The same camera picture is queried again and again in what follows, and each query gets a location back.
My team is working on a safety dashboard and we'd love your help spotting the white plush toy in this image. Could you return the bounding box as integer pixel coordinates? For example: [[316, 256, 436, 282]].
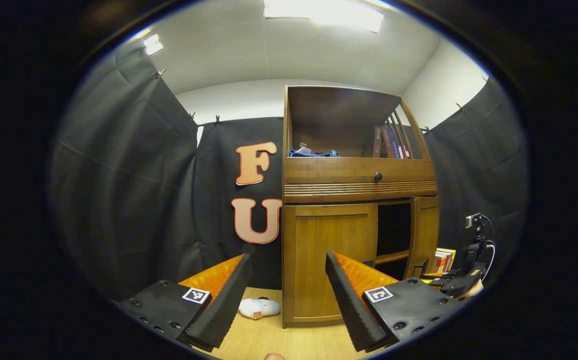
[[239, 297, 281, 320]]

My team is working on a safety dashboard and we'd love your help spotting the wooden cabinet door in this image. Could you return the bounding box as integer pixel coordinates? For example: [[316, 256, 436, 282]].
[[404, 196, 440, 281], [283, 204, 378, 326]]

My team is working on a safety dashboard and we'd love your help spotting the stack of colourful books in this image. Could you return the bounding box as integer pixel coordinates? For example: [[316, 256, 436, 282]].
[[426, 247, 457, 277]]

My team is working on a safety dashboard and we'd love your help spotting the small ceiling light panel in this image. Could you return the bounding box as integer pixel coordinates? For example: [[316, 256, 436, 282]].
[[143, 34, 164, 56]]

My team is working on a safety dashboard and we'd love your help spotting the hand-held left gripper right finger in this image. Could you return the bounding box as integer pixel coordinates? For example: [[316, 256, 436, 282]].
[[325, 251, 464, 353]]

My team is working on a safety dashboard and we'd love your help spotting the black backdrop cloth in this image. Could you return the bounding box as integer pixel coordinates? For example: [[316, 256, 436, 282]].
[[49, 42, 529, 303]]

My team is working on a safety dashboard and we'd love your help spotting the blue cloth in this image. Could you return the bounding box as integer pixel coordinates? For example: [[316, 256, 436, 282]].
[[289, 148, 337, 158]]

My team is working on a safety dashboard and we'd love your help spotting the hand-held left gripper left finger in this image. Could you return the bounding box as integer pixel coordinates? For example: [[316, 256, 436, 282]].
[[111, 253, 253, 353]]

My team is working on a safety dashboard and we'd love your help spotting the wooden double-door shoe cabinet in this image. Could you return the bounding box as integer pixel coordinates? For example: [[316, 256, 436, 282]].
[[282, 85, 441, 329]]

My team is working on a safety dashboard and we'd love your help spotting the blue book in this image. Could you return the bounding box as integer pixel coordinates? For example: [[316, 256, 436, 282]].
[[388, 127, 402, 159]]

